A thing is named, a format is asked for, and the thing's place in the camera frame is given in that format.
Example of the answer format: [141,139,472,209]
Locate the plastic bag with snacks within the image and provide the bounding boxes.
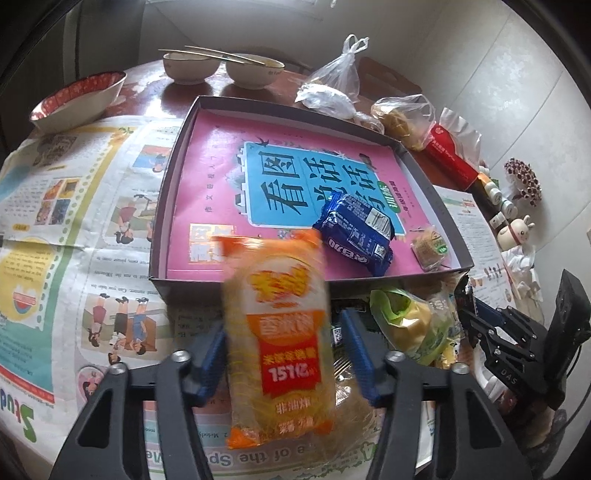
[370,94,435,151]

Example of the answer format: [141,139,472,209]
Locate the red flowered bowl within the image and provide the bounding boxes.
[29,71,127,135]

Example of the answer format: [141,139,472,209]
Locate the red tissue pack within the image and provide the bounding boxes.
[423,107,482,190]

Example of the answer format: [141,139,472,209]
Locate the pink and blue book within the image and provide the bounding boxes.
[165,110,435,282]

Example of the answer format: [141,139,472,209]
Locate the white bowl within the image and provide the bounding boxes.
[162,53,221,85]
[225,53,284,90]

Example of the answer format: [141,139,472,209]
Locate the green pastry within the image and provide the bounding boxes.
[370,289,456,365]

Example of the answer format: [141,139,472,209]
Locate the white exam newspaper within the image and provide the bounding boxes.
[435,186,516,308]

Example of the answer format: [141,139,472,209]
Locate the round pizza cracker pack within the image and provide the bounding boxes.
[411,226,449,272]

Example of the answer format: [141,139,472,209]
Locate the row of small bottles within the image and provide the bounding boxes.
[470,166,518,230]

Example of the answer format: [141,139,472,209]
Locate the crumpled white tissue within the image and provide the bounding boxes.
[501,244,543,307]

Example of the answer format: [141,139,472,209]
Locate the orange rice cracker pack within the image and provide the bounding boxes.
[214,230,335,449]

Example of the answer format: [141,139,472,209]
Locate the colourful student newspaper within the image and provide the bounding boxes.
[0,115,445,480]

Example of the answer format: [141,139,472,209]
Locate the dark cardboard box tray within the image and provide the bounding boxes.
[149,96,473,304]

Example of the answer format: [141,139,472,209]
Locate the left white bowl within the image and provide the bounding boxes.
[162,53,221,85]

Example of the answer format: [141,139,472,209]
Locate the right white bowl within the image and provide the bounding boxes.
[225,53,284,90]

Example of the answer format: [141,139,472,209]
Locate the wooden chair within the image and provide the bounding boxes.
[358,57,422,100]

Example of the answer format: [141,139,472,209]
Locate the crumpled white plastic bag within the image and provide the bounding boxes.
[295,83,385,134]

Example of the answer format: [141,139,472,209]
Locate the tied clear plastic bag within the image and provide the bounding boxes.
[307,34,370,103]

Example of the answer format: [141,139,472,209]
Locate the white rabbit figurine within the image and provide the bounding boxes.
[497,215,535,251]

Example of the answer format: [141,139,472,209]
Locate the wooden chopstick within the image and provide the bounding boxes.
[158,49,245,65]
[185,45,266,66]

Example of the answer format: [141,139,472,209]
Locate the blue cookie pack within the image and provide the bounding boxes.
[314,192,394,277]

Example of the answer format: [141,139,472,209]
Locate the red flower ornament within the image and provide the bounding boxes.
[504,158,542,207]

